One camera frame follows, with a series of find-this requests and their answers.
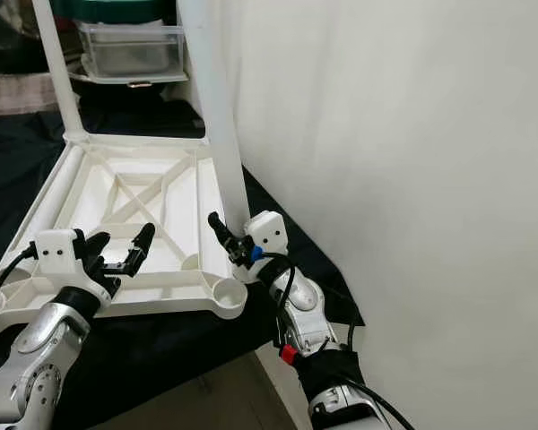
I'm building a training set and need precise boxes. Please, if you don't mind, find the clear plastic container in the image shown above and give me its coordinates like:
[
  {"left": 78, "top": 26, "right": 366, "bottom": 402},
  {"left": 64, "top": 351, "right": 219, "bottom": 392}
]
[{"left": 75, "top": 22, "right": 188, "bottom": 87}]

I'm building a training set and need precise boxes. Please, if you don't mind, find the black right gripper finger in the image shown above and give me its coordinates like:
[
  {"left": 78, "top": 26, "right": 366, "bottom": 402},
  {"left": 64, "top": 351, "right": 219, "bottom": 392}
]
[{"left": 206, "top": 211, "right": 239, "bottom": 254}]

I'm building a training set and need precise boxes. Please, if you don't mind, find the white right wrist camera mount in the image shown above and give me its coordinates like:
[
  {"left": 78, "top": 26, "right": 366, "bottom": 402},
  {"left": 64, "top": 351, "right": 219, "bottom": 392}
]
[{"left": 246, "top": 211, "right": 291, "bottom": 262}]

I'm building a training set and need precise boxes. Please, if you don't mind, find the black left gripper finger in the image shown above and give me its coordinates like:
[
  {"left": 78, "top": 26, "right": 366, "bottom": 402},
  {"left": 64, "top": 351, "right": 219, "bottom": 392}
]
[
  {"left": 82, "top": 231, "right": 114, "bottom": 271},
  {"left": 125, "top": 222, "right": 158, "bottom": 275}
]

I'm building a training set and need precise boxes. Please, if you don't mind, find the black plastic bag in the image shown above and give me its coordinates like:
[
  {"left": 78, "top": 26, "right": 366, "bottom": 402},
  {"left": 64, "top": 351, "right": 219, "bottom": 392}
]
[{"left": 0, "top": 0, "right": 51, "bottom": 74}]

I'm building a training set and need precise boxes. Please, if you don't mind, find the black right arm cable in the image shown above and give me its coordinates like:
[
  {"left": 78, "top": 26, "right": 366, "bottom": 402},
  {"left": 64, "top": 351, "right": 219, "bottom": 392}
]
[{"left": 256, "top": 253, "right": 361, "bottom": 352}]

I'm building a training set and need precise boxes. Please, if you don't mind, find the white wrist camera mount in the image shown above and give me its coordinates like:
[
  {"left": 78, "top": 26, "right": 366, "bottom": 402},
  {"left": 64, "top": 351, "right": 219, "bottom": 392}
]
[
  {"left": 246, "top": 211, "right": 291, "bottom": 262},
  {"left": 33, "top": 228, "right": 114, "bottom": 302}
]

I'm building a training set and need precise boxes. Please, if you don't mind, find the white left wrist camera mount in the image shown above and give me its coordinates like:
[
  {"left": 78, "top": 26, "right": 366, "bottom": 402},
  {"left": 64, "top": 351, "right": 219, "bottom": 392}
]
[{"left": 33, "top": 228, "right": 114, "bottom": 302}]

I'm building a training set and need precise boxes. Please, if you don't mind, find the black table cloth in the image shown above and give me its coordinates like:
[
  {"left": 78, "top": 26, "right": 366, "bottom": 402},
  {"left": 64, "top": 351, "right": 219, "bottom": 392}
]
[{"left": 0, "top": 90, "right": 365, "bottom": 430}]

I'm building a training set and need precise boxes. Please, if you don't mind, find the white plastic table top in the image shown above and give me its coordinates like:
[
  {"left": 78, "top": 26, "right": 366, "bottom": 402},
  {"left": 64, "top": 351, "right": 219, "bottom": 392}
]
[{"left": 0, "top": 134, "right": 251, "bottom": 340}]

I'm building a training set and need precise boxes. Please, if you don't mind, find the green pot with lid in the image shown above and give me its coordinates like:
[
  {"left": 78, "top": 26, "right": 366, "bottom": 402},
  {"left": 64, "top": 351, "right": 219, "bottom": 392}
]
[{"left": 49, "top": 0, "right": 182, "bottom": 26}]

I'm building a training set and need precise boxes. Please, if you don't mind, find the beige patterned cloth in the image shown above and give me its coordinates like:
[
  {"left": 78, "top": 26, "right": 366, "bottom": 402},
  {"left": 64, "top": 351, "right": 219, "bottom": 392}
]
[{"left": 0, "top": 72, "right": 70, "bottom": 118}]

